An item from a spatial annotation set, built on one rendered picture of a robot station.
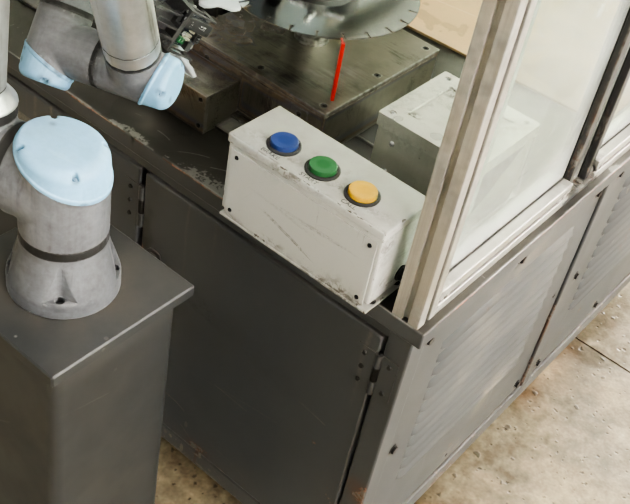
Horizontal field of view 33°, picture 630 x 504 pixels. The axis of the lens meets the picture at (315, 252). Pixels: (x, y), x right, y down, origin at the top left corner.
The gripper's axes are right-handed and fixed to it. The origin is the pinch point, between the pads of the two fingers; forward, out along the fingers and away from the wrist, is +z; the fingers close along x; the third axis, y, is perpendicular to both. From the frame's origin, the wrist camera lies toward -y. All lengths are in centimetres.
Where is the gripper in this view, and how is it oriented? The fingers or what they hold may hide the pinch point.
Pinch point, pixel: (220, 35)
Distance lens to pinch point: 173.7
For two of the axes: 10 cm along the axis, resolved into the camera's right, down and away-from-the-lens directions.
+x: 5.8, -7.5, -3.0
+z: 6.1, 1.6, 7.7
